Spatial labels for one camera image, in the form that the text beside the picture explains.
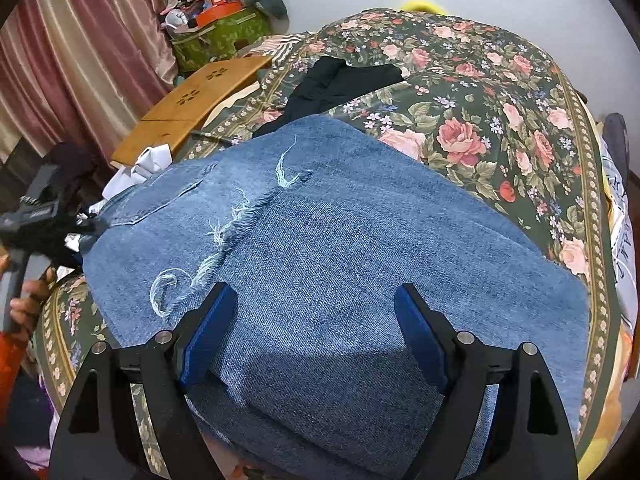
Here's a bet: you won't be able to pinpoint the dark cloth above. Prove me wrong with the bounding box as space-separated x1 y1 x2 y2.
49 141 99 187

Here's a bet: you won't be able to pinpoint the green storage box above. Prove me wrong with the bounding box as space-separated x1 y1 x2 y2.
169 7 287 74

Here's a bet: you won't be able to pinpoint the white printed sheet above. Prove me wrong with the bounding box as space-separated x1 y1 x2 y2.
596 135 640 323

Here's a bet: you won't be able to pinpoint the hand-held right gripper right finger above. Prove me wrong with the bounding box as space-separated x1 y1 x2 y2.
394 283 581 480

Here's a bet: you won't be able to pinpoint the grey backpack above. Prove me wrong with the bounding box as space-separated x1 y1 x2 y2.
601 112 632 177

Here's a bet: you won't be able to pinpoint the white crumpled cloth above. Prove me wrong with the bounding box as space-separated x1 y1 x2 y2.
101 143 174 202

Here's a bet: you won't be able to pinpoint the person's left hand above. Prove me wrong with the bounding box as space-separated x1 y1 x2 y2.
10 265 58 332

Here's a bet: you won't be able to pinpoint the blue denim pants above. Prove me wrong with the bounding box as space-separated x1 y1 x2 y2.
81 114 592 480

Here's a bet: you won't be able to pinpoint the striped pillow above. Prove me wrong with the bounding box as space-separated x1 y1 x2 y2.
239 31 312 62

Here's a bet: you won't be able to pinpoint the orange-red box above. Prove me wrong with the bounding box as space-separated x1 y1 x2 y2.
194 0 244 27

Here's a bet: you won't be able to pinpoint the striped pink curtain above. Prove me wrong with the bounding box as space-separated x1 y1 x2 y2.
0 0 179 163

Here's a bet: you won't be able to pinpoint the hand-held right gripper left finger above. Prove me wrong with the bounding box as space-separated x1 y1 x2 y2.
50 282 238 480

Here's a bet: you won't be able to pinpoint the floral blanket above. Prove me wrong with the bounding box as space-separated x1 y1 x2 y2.
30 7 620 480

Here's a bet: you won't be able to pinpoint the yellow cloth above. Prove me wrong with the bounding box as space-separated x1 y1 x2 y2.
574 310 637 480

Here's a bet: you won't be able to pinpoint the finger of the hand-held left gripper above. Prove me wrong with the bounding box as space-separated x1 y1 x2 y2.
19 161 68 208
52 207 103 250

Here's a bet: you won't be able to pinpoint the thin black rod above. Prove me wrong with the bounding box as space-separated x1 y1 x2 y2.
189 129 237 144

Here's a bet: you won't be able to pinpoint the wooden lap table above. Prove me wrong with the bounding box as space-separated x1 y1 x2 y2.
111 55 273 169

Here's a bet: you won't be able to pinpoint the black garment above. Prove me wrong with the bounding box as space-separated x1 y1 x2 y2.
252 56 407 139

